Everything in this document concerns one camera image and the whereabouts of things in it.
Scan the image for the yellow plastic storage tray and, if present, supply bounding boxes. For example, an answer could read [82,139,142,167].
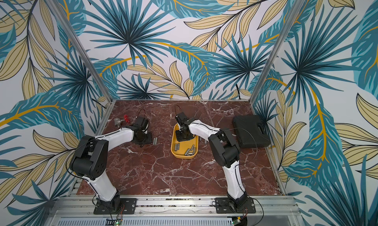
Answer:
[170,124,199,159]

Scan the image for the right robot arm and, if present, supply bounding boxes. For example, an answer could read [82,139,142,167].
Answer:
[175,112,248,212]

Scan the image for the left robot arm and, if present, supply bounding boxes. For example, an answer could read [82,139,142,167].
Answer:
[69,116,152,214]

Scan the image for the steel socket in tray front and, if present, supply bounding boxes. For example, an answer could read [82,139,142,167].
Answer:
[185,145,195,156]

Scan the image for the black plastic tool case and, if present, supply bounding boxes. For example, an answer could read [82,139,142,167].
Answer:
[232,115,271,148]

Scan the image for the metal valve red handle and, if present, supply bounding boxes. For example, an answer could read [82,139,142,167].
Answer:
[114,115,130,128]

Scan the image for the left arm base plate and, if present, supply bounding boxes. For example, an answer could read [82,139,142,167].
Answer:
[94,198,137,215]

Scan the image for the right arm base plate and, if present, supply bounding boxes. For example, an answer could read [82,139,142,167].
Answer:
[215,197,256,214]

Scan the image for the aluminium front rail frame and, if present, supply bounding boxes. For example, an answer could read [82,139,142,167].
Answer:
[45,195,305,226]

